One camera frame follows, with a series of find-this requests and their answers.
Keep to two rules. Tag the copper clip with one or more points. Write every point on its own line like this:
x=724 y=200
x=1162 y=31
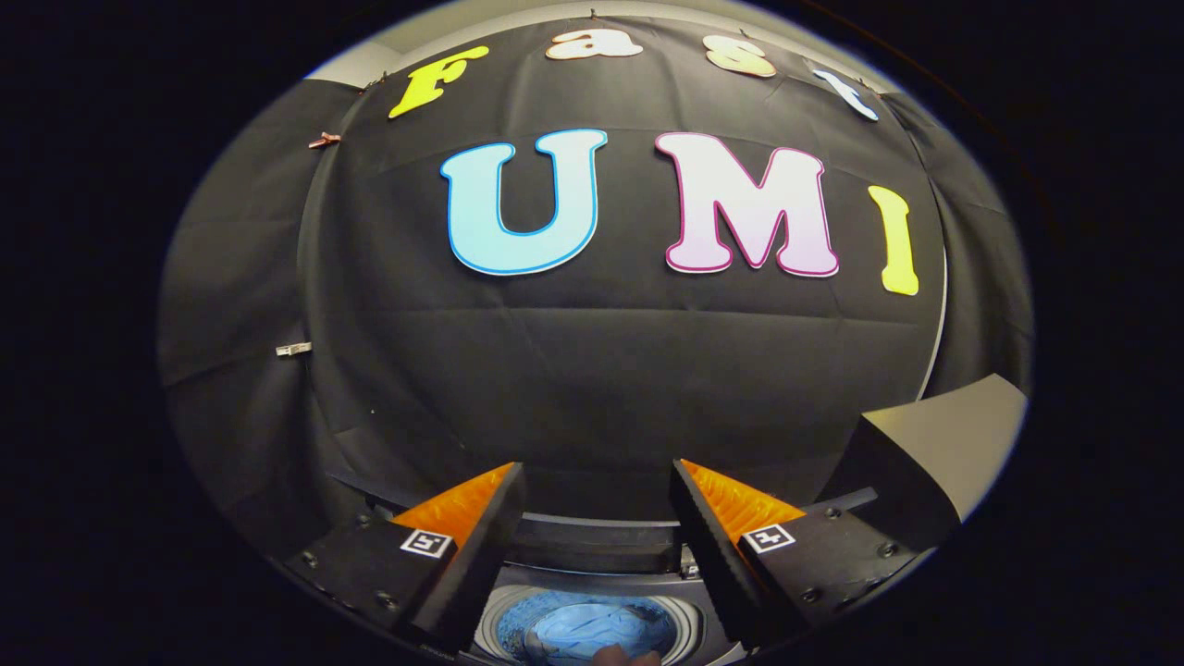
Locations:
x=324 y=141

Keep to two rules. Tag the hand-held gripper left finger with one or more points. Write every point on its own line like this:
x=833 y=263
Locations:
x=476 y=564

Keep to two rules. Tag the dark grey washing machine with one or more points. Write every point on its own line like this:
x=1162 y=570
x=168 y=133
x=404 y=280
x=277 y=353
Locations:
x=601 y=546

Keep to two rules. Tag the light blue polo shirt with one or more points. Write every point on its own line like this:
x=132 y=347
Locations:
x=592 y=624

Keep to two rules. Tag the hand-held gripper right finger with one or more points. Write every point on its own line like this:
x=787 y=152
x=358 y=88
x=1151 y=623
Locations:
x=717 y=555

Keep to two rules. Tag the black backdrop cloth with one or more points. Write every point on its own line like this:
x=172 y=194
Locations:
x=601 y=370

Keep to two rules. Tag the white clip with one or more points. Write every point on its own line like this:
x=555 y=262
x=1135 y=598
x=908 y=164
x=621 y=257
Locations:
x=293 y=349

